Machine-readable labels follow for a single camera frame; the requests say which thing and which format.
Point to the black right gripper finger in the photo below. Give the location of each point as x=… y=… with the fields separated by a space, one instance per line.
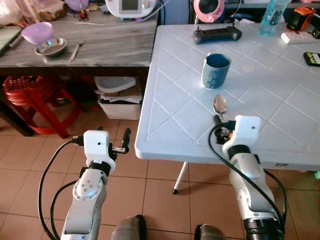
x=222 y=120
x=216 y=119

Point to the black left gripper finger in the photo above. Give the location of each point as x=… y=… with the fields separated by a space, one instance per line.
x=99 y=129
x=126 y=139

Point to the silver metal spoon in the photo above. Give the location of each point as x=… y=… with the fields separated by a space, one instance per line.
x=76 y=51
x=220 y=104

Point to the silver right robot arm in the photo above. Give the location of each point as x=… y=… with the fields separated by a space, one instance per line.
x=250 y=190

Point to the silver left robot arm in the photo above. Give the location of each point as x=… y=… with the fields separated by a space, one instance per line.
x=87 y=200

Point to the white plastic storage bin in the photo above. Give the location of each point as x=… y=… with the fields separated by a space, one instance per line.
x=120 y=106

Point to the blue plastic cup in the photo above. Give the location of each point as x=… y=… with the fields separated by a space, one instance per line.
x=216 y=72

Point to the white plastic folding table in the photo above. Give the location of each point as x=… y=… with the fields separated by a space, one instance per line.
x=270 y=100

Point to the red plastic stool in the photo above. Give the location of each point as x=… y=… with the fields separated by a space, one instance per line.
x=35 y=97

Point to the grey left robot leg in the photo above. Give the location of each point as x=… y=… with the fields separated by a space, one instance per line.
x=129 y=229

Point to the grey robot leg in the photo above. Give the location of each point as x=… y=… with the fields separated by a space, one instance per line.
x=210 y=233
x=129 y=229

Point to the black handheld controller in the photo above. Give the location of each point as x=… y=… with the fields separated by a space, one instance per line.
x=217 y=35

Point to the grey wooden table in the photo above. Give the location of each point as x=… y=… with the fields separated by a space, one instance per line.
x=110 y=45

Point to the green plastic object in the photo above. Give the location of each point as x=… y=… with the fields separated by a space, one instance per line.
x=317 y=175

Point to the stainless steel dish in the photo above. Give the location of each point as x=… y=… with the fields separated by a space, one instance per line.
x=51 y=47

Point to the grey right robot leg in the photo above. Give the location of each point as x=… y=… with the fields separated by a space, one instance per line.
x=210 y=233

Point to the black box with yellow print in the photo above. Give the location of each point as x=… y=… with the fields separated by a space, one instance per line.
x=313 y=59

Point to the pink round appliance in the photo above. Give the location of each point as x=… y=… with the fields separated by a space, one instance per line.
x=209 y=10

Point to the white power strip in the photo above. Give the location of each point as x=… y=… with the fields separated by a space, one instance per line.
x=297 y=37

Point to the turquoise water bottle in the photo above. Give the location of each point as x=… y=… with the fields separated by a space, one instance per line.
x=272 y=17

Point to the purple plastic bowl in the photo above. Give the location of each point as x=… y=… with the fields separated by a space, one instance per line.
x=37 y=32

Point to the white kitchen appliance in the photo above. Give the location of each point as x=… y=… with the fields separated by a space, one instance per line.
x=131 y=7

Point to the purple plastic container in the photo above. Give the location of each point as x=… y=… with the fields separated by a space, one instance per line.
x=77 y=4

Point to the dark green tray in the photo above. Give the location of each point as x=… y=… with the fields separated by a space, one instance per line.
x=9 y=40

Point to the orange and black device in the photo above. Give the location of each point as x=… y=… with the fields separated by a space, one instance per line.
x=300 y=19

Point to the black power plug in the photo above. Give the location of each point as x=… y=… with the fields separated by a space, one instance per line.
x=316 y=32

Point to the brown woven basket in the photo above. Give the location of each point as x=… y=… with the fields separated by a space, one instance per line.
x=45 y=10

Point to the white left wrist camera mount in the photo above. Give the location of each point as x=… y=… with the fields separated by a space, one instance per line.
x=96 y=145

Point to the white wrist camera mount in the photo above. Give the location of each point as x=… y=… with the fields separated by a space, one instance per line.
x=96 y=145
x=245 y=131

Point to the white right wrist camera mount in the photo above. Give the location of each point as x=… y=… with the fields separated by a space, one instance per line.
x=245 y=131

